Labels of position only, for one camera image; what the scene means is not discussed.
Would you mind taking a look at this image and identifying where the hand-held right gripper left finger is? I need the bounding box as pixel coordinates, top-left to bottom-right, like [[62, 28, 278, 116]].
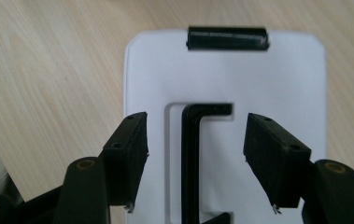
[[102, 111, 149, 213]]

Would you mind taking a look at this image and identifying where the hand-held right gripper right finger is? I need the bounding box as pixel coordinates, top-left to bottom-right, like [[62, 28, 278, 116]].
[[243, 112, 312, 209]]

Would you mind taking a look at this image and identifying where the black bent metal bar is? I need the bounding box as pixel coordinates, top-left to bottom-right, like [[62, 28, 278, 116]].
[[180, 103, 234, 224]]

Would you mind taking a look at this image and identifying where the white foam tray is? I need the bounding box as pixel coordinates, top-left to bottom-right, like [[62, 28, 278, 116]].
[[122, 29, 328, 224]]

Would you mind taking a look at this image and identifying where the black cylinder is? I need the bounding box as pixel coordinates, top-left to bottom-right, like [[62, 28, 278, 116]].
[[186, 25, 270, 51]]

